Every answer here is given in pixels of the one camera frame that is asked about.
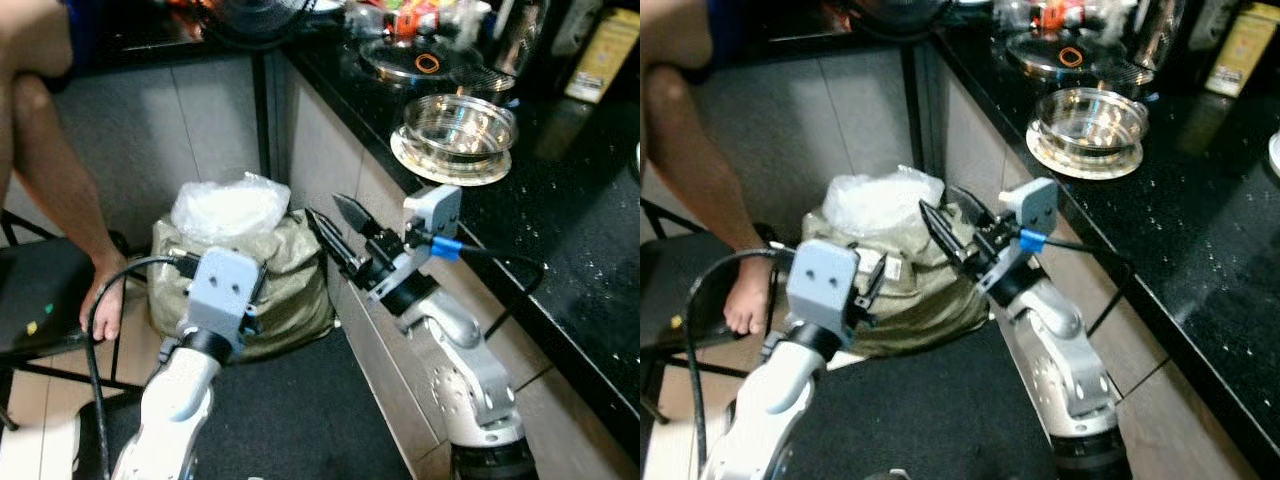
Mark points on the black floor mat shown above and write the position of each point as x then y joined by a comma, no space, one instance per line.
930,420
290,420

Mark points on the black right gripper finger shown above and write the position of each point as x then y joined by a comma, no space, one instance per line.
360,220
338,248
973,212
952,242

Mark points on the white tiered storage rack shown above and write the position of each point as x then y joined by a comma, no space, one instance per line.
1275,152

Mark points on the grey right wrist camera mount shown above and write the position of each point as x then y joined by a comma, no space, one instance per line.
435,212
1035,205

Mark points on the grey kitchen base cabinet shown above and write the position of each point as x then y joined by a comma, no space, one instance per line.
970,150
330,160

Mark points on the cream round plate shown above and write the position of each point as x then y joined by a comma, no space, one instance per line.
420,165
1055,160

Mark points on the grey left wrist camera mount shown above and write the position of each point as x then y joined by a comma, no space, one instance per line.
820,285
222,290

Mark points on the black metal chair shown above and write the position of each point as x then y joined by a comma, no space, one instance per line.
665,290
40,300

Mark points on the colourful snack packets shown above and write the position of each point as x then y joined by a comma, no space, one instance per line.
420,18
1060,14

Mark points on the clear white plastic bag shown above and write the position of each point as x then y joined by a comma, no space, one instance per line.
880,205
230,210

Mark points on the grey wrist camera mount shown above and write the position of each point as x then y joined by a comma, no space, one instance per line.
820,285
435,212
1035,205
222,290

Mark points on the yellow carton box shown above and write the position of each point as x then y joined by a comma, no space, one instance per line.
603,55
1243,50

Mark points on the person's bare leg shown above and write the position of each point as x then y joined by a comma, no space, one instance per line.
705,170
55,170

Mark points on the stainless steel pot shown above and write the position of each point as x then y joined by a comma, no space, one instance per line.
460,125
1090,120

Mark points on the shiny steel flask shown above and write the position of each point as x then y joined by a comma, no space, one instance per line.
520,35
1160,32

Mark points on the small metal mesh strainer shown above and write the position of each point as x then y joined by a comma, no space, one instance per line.
1125,70
485,78

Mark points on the olive green woven sack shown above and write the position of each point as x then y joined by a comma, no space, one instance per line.
920,300
300,290

